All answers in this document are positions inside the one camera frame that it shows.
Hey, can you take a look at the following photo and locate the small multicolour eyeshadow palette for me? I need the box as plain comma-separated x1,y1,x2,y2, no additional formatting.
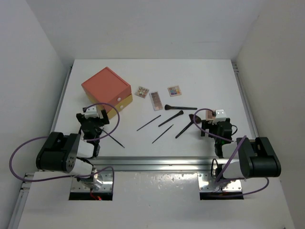
135,86,149,98

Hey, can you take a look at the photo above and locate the colourful square eyeshadow palette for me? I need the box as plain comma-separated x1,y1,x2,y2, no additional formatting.
168,85,182,97

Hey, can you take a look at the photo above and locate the four-pan brown eyeshadow palette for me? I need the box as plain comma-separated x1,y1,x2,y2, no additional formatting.
205,110,215,121

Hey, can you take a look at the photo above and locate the long nude eyeshadow palette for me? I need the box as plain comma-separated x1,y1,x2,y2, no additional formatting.
150,91,163,111

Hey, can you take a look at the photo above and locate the black fan brush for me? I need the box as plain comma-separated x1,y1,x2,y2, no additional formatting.
175,114,196,139

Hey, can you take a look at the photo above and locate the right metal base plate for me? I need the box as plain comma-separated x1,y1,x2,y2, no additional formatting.
197,172,242,193

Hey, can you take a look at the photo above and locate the thin black liner brush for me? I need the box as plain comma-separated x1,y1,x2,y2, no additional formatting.
136,114,162,131

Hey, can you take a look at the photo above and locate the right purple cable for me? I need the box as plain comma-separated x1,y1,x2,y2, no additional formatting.
193,108,270,199

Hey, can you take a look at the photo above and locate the aluminium rail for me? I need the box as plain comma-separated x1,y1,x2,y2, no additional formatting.
89,156,227,172

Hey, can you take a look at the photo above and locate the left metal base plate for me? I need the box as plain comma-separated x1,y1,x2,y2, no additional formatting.
71,171,113,193

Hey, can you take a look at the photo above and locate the black powder brush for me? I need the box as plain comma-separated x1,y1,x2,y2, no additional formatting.
164,104,198,110

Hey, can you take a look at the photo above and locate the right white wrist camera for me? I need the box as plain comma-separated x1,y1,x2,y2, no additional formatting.
212,109,227,125

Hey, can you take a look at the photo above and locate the metal base plate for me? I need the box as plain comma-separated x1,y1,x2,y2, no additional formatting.
71,171,113,193
197,172,242,193

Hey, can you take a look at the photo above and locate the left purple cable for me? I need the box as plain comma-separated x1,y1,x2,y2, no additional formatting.
9,103,121,183

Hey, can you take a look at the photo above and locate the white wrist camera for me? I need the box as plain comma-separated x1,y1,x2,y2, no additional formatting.
84,106,99,119
212,109,227,125

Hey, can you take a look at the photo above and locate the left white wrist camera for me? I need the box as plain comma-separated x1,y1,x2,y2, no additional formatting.
84,106,99,119

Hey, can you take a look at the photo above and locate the black medium makeup brush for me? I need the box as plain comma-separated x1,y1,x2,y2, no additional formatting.
158,110,184,127

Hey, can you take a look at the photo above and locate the orange drawer box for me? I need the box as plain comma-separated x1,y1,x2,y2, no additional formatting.
81,67,132,105

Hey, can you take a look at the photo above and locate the thin black pencil brush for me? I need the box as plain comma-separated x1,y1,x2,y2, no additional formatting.
102,128,125,148

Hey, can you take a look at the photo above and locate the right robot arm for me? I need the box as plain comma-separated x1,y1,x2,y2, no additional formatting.
202,118,282,182

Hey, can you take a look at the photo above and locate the purple cable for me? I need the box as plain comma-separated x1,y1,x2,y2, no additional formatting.
193,108,270,199
9,103,121,183

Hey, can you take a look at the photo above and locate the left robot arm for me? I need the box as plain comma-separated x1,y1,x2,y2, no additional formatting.
36,107,109,190

